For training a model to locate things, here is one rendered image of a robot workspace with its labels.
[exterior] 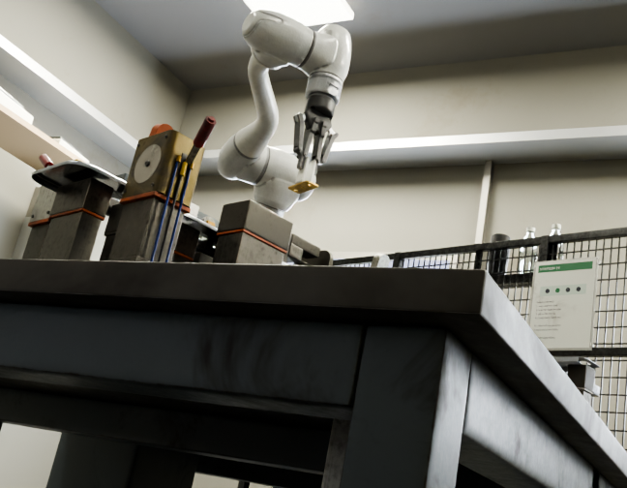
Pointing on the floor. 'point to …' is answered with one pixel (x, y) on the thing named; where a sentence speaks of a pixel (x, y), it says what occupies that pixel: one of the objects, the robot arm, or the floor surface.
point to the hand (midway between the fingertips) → (306, 172)
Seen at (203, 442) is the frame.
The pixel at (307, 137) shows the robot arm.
